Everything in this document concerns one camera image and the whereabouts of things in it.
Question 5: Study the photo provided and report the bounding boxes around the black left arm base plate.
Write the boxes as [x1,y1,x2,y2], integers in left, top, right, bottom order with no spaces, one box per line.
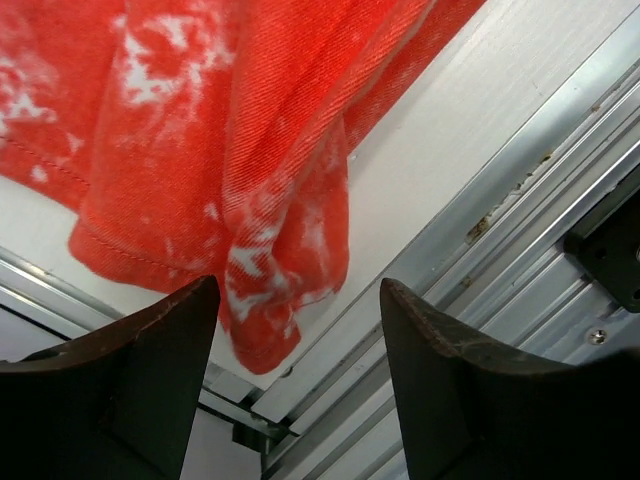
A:
[563,168,639,313]

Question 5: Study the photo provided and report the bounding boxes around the aluminium table edge rail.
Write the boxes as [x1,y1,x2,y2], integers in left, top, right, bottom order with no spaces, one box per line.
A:
[1,1,639,479]

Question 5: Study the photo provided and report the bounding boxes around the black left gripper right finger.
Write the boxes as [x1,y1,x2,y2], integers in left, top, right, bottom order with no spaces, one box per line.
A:
[380,278,639,479]

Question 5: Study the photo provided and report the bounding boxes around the red white tie-dye trousers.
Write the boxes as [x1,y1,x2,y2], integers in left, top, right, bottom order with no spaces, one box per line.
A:
[1,1,479,375]

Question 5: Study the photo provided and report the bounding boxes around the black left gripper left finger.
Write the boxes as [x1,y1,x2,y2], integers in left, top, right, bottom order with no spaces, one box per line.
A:
[1,276,220,479]

